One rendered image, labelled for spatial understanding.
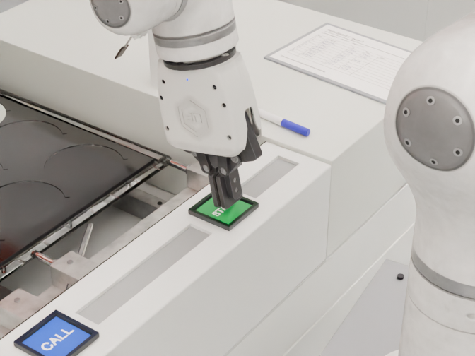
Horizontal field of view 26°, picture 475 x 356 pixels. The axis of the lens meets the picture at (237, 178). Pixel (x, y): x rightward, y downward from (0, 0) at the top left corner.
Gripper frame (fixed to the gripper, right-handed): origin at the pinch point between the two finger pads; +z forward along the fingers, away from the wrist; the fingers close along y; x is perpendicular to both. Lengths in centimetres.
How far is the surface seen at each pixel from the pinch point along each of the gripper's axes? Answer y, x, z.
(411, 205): -0.4, 38.7, 23.0
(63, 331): -1.1, -24.9, 2.8
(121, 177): -21.6, 5.2, 5.0
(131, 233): -15.3, -1.1, 8.4
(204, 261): 2.7, -8.4, 4.0
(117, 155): -25.5, 8.9, 4.2
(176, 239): -2.4, -6.7, 3.4
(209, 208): -2.1, -1.0, 2.6
